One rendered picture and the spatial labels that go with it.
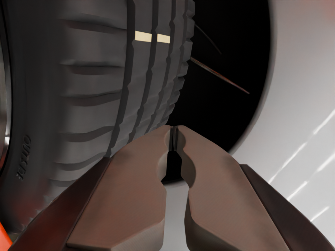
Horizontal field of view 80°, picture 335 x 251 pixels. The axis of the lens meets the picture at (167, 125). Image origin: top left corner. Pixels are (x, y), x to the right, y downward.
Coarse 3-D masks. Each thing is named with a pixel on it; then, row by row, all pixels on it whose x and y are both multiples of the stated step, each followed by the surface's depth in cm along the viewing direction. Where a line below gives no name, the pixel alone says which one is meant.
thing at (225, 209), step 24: (192, 144) 10; (192, 168) 9; (216, 168) 9; (240, 168) 9; (192, 192) 7; (216, 192) 7; (240, 192) 7; (192, 216) 6; (216, 216) 7; (240, 216) 7; (264, 216) 7; (192, 240) 7; (216, 240) 6; (240, 240) 6; (264, 240) 6
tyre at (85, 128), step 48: (48, 0) 12; (96, 0) 13; (144, 0) 18; (192, 0) 28; (48, 48) 14; (96, 48) 14; (144, 48) 19; (48, 96) 15; (96, 96) 16; (144, 96) 23; (48, 144) 17; (96, 144) 18; (0, 192) 24; (48, 192) 19
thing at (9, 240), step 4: (0, 224) 24; (0, 228) 23; (0, 232) 23; (4, 232) 24; (0, 236) 23; (4, 236) 24; (8, 236) 24; (0, 240) 23; (4, 240) 23; (8, 240) 24; (0, 244) 23; (4, 244) 23; (8, 244) 24; (0, 248) 23; (4, 248) 23; (8, 248) 23
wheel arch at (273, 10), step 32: (224, 0) 65; (256, 0) 61; (224, 32) 68; (256, 32) 64; (192, 64) 76; (224, 64) 71; (256, 64) 67; (192, 96) 80; (224, 96) 74; (256, 96) 66; (192, 128) 84; (224, 128) 77
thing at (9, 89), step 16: (0, 0) 15; (0, 16) 15; (0, 32) 15; (0, 48) 16; (0, 64) 17; (0, 80) 17; (0, 96) 18; (0, 112) 19; (0, 128) 20; (0, 144) 21; (0, 160) 21; (0, 176) 24
